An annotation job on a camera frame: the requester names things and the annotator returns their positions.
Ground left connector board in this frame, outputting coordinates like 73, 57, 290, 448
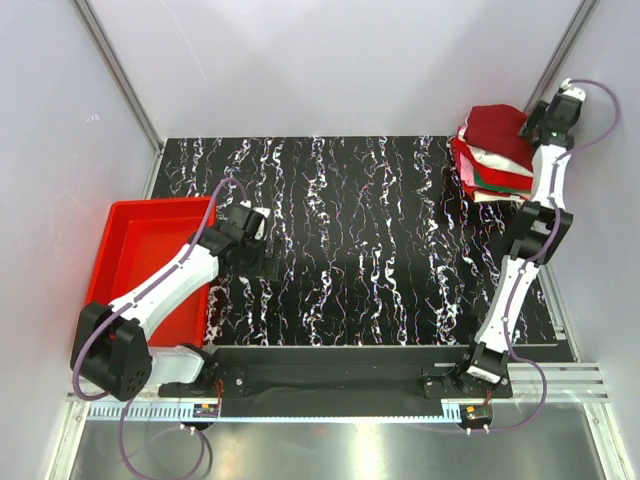
193, 403, 220, 419

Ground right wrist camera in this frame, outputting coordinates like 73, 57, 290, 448
558, 78, 586, 102

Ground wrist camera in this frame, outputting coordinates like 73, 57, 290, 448
240, 200, 272, 240
558, 78, 586, 102

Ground green folded t-shirt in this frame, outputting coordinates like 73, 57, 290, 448
474, 169, 533, 195

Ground aluminium frame post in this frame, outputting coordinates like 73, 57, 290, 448
524, 0, 600, 113
72, 0, 164, 151

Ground white folded t-shirt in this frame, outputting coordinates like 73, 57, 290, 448
457, 126, 533, 178

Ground pink folded t-shirt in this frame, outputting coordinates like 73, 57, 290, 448
458, 152, 476, 187

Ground red plastic bin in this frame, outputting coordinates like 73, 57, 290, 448
86, 197, 209, 347

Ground red folded t-shirt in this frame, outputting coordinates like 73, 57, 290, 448
450, 137, 533, 195

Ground right aluminium frame post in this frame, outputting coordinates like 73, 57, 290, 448
524, 0, 600, 113

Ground left aluminium frame post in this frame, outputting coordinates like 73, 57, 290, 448
72, 0, 164, 151

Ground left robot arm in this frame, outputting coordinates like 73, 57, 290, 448
70, 201, 282, 402

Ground cream folded t-shirt bottom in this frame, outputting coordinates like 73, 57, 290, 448
472, 189, 528, 204

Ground right connector board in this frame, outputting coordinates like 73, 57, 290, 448
464, 404, 493, 422

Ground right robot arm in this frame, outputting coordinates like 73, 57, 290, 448
453, 84, 586, 397

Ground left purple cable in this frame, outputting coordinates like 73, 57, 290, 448
72, 177, 251, 476

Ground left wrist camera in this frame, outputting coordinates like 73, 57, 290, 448
240, 200, 272, 240

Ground white slotted cable duct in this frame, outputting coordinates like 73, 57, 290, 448
87, 402, 466, 422

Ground dark red t-shirt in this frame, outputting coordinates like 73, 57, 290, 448
464, 104, 533, 173

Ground connector board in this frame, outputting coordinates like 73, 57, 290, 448
193, 403, 220, 419
464, 404, 493, 422

